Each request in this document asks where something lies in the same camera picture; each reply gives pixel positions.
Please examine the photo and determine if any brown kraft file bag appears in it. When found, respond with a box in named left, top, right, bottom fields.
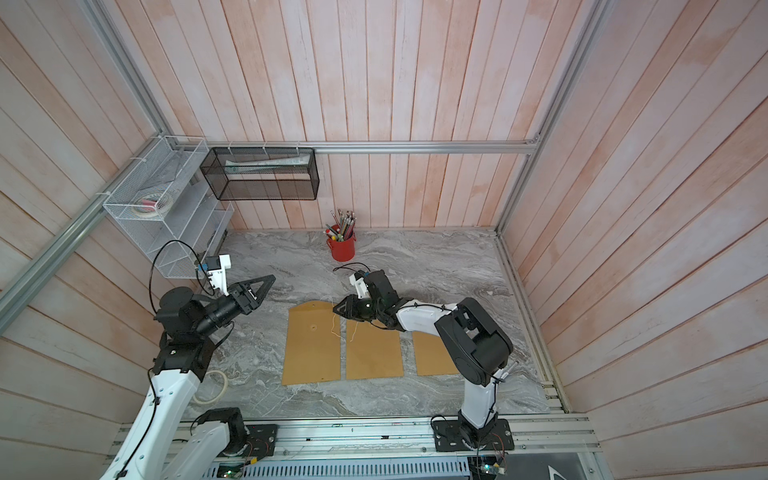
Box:
left=346, top=320, right=404, bottom=380
left=412, top=332, right=458, bottom=376
left=282, top=301, right=341, bottom=386

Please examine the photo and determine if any black mesh wall basket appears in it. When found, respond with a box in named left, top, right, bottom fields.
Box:
left=200, top=147, right=320, bottom=201

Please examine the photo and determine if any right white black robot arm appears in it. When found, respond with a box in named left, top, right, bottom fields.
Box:
left=333, top=270, right=513, bottom=449

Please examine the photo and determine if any bundle of pens and pencils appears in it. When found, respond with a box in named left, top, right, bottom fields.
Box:
left=325, top=209, right=356, bottom=242

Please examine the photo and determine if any white wire mesh shelf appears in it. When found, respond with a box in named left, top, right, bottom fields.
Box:
left=104, top=136, right=233, bottom=280

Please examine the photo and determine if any red metal pen bucket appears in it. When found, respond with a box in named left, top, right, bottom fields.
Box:
left=326, top=230, right=356, bottom=263

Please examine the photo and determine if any clear tape roll on table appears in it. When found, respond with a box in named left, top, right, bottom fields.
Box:
left=192, top=369, right=229, bottom=406

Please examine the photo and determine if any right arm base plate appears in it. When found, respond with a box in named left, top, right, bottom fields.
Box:
left=430, top=415, right=515, bottom=453

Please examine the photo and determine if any tape roll on shelf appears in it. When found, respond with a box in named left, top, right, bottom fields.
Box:
left=130, top=192, right=173, bottom=219

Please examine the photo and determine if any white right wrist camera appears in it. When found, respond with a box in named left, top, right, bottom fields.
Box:
left=349, top=271, right=370, bottom=299

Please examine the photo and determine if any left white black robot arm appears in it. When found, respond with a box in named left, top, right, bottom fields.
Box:
left=102, top=275, right=276, bottom=479

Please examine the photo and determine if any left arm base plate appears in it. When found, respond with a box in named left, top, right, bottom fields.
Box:
left=196, top=422, right=279, bottom=460

